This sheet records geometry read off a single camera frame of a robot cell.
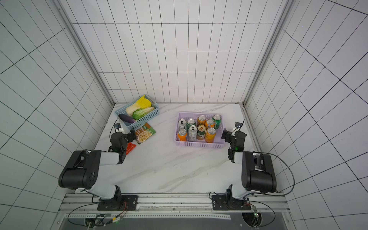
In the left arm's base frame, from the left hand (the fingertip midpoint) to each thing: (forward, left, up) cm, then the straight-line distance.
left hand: (126, 131), depth 95 cm
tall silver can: (-5, -45, +7) cm, 46 cm away
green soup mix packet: (+1, -10, -5) cm, 12 cm away
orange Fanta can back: (+4, -56, +5) cm, 57 cm away
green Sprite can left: (+5, -44, +5) cm, 45 cm away
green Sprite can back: (+8, -63, +5) cm, 63 cm away
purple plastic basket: (-1, -64, -5) cm, 65 cm away
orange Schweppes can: (-4, -56, +3) cm, 57 cm away
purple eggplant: (+11, +3, +1) cm, 11 cm away
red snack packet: (-10, -4, -4) cm, 11 cm away
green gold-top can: (-2, -51, +5) cm, 51 cm away
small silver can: (+2, -38, +8) cm, 39 cm away
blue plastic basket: (+4, -2, +1) cm, 5 cm away
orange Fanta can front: (-5, -38, +4) cm, 39 cm away
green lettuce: (+15, -6, +2) cm, 16 cm away
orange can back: (+6, -51, +5) cm, 52 cm away
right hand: (+2, -68, +3) cm, 69 cm away
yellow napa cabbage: (+25, -6, +2) cm, 26 cm away
